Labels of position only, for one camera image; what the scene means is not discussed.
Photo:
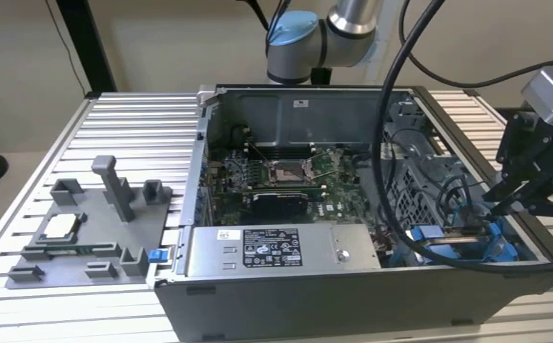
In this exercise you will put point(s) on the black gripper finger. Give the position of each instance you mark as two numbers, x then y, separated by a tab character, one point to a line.
514	187
544	203

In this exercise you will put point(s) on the hard disk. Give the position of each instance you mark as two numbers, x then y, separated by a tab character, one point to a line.
453	240

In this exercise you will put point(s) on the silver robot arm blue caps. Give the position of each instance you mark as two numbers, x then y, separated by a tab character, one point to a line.
295	53

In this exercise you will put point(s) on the grey metal drive cage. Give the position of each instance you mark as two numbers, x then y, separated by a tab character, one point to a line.
420	168

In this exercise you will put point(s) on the green motherboard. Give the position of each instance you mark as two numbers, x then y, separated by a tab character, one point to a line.
343	193

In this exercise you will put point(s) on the silver power supply unit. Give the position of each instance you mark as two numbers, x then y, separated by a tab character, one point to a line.
353	239

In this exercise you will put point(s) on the CPU socket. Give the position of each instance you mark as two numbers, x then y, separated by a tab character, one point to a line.
286	174

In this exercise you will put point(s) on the black graphics card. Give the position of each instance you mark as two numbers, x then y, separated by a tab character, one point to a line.
277	209

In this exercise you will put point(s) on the white case sticker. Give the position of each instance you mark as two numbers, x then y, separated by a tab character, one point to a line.
301	103

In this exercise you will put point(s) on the thin locking lever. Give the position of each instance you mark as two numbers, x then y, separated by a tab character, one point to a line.
261	153

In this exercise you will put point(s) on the open black PC case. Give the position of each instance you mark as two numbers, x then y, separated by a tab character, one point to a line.
305	303

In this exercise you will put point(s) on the blue case latch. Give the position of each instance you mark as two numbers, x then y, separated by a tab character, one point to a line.
157	256

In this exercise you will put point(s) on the grey parts rack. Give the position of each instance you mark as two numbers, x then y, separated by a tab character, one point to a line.
95	228

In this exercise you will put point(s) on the green RAM stick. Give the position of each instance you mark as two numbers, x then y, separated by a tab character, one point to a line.
79	249

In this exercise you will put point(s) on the silver CPU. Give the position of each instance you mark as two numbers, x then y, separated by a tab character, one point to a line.
59	228

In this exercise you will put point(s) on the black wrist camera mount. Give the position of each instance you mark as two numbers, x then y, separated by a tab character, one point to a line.
517	139

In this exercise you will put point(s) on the blue bay rail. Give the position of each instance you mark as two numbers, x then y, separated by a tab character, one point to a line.
502	239

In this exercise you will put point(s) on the black frame post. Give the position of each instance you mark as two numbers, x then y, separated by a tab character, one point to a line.
86	46

